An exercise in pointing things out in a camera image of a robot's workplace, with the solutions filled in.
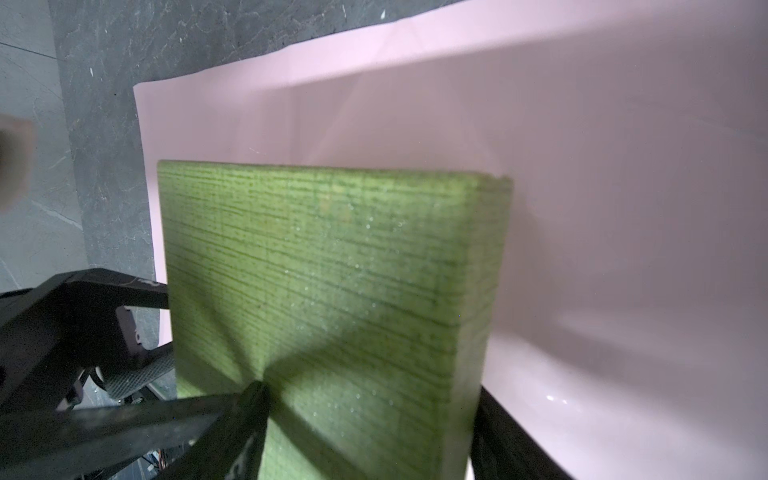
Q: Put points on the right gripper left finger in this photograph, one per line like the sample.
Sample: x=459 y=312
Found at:
x=76 y=396

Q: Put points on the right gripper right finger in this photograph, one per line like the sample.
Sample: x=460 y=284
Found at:
x=502 y=450

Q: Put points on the pink wrapping paper sheet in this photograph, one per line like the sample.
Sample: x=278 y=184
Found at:
x=630 y=335

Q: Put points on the green gift box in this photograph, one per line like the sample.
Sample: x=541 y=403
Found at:
x=362 y=298

